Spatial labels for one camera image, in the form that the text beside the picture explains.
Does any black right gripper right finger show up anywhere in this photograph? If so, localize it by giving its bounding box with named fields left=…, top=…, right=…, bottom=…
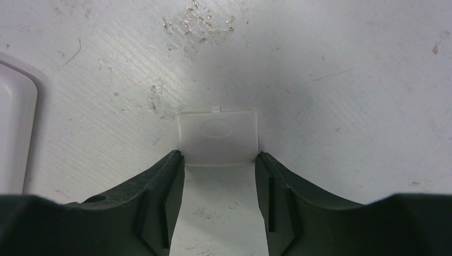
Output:
left=255, top=152, right=451, bottom=255

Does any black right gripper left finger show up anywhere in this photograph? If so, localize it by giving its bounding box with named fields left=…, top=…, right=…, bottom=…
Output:
left=1, top=150, right=184, bottom=255

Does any white battery cover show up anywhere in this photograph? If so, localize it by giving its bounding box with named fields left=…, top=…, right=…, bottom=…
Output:
left=177, top=105, right=259, bottom=167

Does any white remote control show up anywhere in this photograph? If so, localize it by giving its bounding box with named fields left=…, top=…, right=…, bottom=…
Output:
left=1, top=52, right=49, bottom=195

